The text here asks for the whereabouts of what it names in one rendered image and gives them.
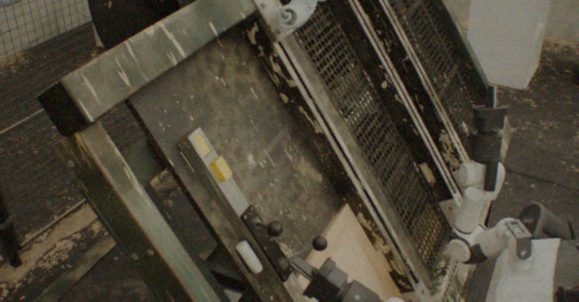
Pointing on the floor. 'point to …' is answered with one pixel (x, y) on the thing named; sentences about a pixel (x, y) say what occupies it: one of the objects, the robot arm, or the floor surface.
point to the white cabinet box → (508, 26)
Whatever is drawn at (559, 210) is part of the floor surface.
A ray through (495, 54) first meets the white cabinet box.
